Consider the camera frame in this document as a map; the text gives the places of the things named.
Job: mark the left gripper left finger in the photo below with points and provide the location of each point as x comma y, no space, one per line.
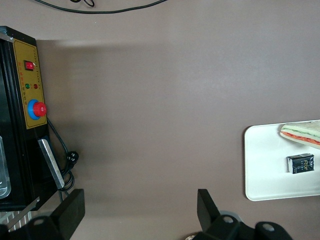
70,212

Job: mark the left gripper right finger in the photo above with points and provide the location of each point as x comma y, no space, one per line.
207,212

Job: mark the beige plastic tray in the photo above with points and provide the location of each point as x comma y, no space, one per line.
265,180

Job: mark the small black carton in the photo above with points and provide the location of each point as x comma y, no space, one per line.
301,163

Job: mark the wrapped triangle sandwich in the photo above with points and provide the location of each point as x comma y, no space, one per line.
302,136

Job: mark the black machine with yellow panel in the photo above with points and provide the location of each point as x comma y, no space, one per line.
30,75

